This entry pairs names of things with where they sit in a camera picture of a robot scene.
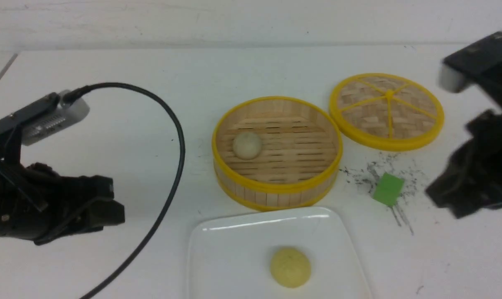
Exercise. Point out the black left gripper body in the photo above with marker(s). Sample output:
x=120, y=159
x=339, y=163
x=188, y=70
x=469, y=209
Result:
x=76, y=205

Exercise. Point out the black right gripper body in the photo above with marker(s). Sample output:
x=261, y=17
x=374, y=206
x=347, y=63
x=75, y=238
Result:
x=472, y=179

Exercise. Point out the yellow steamed bun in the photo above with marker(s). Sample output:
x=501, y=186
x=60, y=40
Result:
x=290, y=267

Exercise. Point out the white steamed bun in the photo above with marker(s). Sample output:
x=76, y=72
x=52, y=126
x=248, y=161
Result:
x=247, y=145

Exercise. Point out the white square plate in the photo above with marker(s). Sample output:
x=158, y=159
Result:
x=229, y=258

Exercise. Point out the green square sticker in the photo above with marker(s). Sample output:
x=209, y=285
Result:
x=388, y=189

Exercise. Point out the bamboo steamer lid yellow rim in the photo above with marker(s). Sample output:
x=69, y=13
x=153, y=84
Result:
x=386, y=112

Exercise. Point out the bamboo steamer basket yellow rim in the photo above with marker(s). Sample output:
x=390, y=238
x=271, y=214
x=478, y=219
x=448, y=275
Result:
x=301, y=151

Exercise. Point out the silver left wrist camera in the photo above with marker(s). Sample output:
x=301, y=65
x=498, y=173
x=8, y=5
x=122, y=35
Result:
x=43, y=118

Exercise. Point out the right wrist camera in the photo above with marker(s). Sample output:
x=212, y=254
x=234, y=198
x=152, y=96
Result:
x=479, y=63

